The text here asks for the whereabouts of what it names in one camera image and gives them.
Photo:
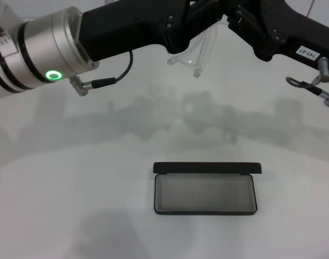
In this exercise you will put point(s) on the clear white glasses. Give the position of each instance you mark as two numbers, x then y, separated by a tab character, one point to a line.
198	71

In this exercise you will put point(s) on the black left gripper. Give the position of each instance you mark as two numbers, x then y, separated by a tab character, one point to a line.
126	29

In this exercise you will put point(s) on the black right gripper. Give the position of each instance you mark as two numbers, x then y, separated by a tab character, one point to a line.
288	27

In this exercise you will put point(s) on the white number label sticker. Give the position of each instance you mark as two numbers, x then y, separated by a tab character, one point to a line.
307	52

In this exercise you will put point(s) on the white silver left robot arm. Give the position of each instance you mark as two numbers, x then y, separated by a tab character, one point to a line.
40	54

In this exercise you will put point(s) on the black glasses case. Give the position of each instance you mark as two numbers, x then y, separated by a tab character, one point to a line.
205	194

